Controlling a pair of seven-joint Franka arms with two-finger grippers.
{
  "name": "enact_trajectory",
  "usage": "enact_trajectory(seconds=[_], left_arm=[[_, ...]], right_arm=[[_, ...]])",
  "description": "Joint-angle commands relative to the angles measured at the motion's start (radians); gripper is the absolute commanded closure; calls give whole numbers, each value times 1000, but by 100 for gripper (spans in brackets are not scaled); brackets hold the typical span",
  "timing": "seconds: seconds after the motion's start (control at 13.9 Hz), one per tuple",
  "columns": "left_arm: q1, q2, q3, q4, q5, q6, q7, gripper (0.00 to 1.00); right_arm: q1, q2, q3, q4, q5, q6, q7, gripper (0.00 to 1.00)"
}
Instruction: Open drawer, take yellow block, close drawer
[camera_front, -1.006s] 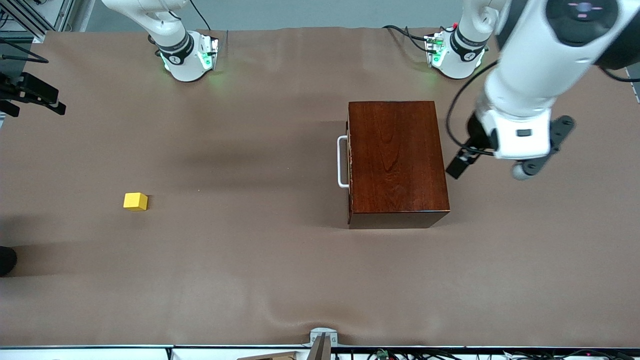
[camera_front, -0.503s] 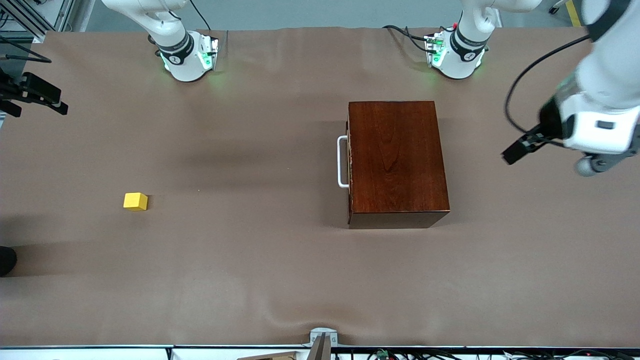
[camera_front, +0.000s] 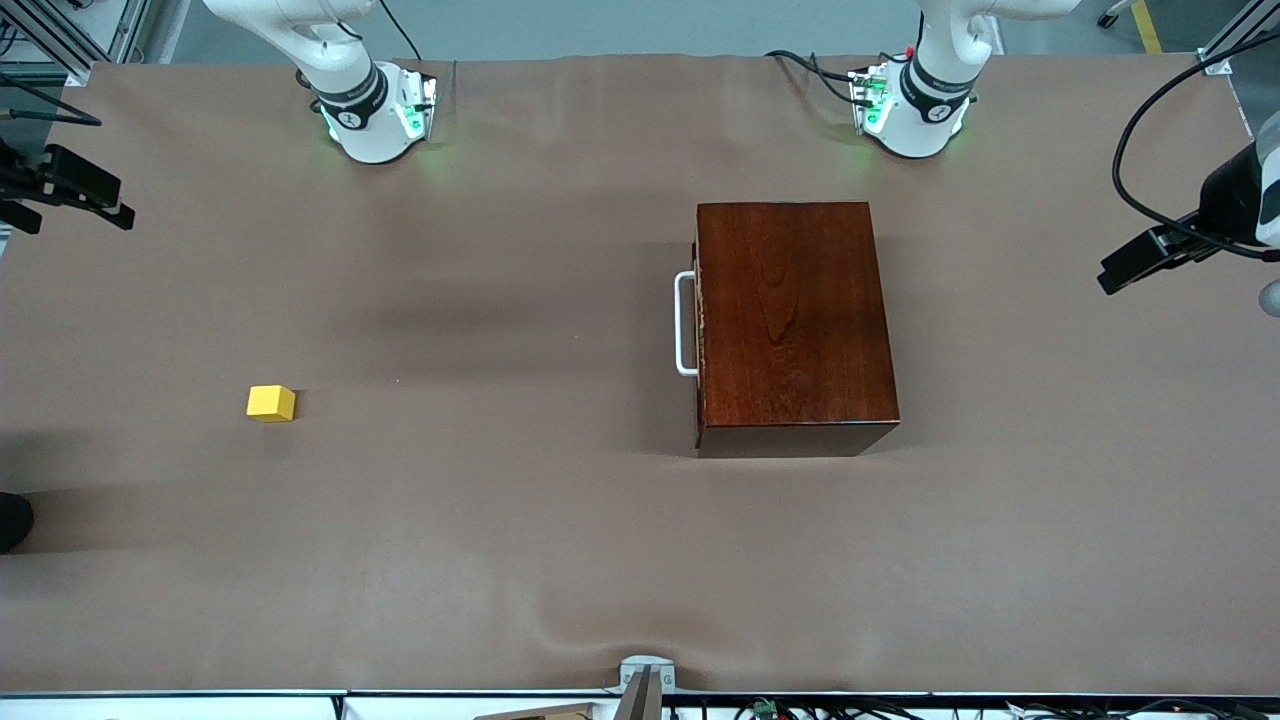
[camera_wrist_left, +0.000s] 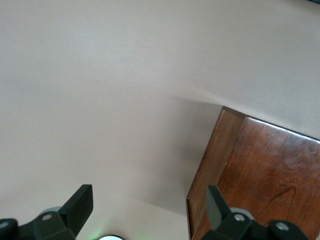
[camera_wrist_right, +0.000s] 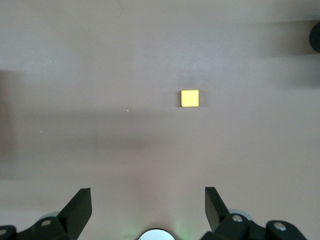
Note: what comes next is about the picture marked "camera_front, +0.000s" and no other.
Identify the aluminium frame profile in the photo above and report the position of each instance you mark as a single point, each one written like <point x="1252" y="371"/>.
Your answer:
<point x="1235" y="35"/>
<point x="60" y="45"/>

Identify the black round object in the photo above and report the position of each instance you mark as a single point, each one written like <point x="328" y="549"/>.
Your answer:
<point x="12" y="522"/>

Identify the yellow block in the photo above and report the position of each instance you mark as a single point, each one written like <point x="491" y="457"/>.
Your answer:
<point x="270" y="403"/>

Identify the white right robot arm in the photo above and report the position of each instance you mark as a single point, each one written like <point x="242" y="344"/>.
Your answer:
<point x="370" y="130"/>

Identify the grey caster wheel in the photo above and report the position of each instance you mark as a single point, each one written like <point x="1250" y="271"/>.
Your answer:
<point x="1110" y="15"/>

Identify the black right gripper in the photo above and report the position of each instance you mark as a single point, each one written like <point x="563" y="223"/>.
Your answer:
<point x="12" y="180"/>

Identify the brown cardboard piece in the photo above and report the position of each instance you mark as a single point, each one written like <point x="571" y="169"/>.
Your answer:
<point x="545" y="713"/>

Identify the large table cover mat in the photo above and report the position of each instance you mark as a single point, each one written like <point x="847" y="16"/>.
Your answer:
<point x="500" y="550"/>

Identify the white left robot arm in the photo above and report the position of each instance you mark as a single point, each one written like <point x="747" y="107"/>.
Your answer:
<point x="925" y="110"/>

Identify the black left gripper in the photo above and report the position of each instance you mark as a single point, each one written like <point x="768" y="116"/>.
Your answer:
<point x="1229" y="195"/>

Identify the grey metal clamp bracket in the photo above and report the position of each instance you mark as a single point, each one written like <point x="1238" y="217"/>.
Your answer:
<point x="647" y="672"/>

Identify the dark brown wooden cabinet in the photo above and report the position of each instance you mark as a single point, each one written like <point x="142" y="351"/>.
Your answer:
<point x="800" y="320"/>

